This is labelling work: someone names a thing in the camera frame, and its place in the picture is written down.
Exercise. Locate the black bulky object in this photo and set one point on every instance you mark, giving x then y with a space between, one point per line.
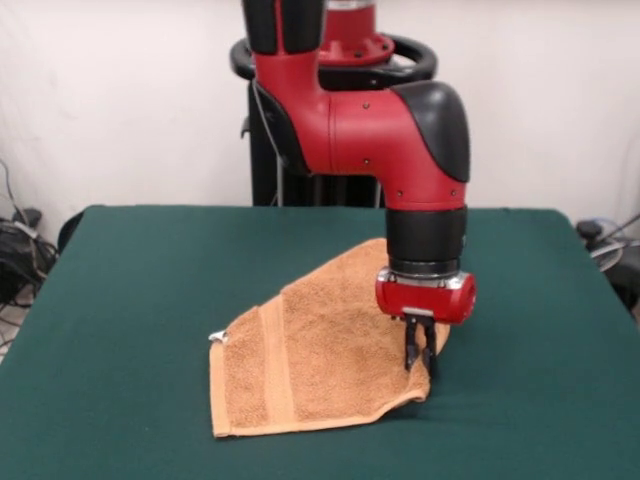
627 280

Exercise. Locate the dark green tablecloth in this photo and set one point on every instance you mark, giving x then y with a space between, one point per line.
125 300

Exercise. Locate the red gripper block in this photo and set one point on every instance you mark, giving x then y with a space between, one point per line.
425 300

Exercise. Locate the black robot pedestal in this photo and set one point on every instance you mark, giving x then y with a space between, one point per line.
262 185

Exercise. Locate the tan terry towel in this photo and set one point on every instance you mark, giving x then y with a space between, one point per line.
310 360

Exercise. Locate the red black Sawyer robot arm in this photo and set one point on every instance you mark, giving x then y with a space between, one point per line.
360 135

